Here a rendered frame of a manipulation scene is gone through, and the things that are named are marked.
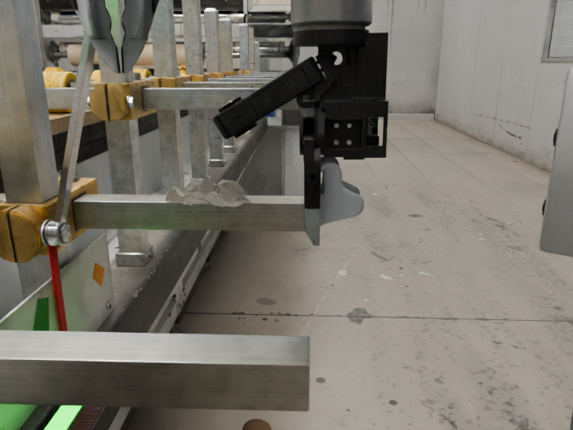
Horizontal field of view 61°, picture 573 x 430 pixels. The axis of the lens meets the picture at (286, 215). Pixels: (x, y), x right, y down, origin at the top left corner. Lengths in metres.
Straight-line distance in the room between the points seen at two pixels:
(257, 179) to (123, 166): 2.50
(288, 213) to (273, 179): 2.71
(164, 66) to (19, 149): 0.50
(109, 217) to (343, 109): 0.26
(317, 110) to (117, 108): 0.33
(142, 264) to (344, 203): 0.38
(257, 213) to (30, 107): 0.23
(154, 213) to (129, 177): 0.23
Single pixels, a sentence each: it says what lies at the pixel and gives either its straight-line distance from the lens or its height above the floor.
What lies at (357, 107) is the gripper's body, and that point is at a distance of 0.46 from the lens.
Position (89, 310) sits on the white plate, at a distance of 0.60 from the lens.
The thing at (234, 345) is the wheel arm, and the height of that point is 0.84.
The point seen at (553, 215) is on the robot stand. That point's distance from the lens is 0.27.
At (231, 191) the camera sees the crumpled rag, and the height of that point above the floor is 0.87.
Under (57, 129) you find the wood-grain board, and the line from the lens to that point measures 1.00.
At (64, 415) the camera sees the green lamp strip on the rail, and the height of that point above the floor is 0.70.
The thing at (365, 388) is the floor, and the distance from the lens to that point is 1.69.
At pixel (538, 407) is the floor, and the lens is 1.77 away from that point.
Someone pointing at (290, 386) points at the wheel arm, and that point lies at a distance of 0.28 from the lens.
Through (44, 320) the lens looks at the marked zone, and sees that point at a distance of 0.51.
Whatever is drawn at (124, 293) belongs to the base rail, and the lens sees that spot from 0.70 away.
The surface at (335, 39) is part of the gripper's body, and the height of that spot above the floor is 1.02.
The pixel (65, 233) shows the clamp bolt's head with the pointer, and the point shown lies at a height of 0.85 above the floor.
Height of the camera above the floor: 1.00
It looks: 17 degrees down
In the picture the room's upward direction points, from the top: straight up
